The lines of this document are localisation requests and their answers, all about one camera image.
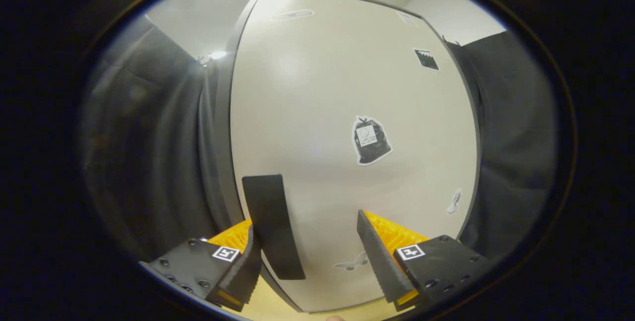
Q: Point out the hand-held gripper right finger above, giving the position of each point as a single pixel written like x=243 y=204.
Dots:
x=379 y=261

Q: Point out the dark grey shoe cabinet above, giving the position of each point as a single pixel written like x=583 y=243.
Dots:
x=223 y=137

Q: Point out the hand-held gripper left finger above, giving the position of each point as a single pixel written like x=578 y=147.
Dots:
x=245 y=276

